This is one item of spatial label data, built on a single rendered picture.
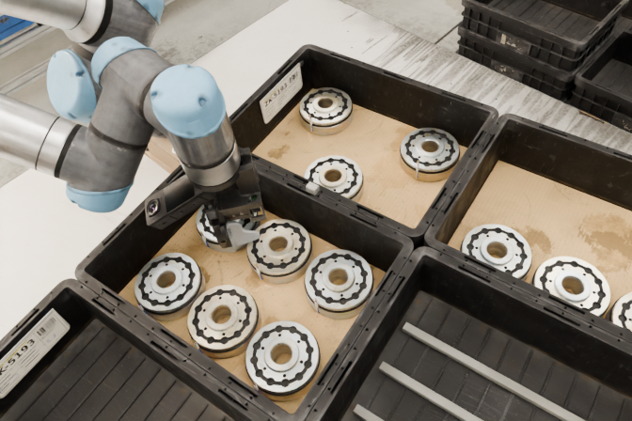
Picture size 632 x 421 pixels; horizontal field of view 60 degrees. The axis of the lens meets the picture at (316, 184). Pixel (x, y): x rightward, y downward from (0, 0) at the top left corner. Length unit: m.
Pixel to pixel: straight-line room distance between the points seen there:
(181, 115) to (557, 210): 0.63
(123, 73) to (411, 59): 0.87
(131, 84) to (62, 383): 0.45
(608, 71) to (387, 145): 1.11
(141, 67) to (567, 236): 0.68
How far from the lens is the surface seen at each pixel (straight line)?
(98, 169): 0.73
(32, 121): 0.75
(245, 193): 0.77
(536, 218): 0.96
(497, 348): 0.83
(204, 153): 0.65
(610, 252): 0.96
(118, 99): 0.70
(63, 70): 1.01
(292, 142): 1.04
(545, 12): 2.00
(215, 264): 0.91
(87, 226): 1.22
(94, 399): 0.88
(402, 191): 0.96
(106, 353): 0.90
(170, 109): 0.60
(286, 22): 1.57
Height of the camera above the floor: 1.58
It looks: 51 degrees down
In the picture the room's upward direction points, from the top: 8 degrees counter-clockwise
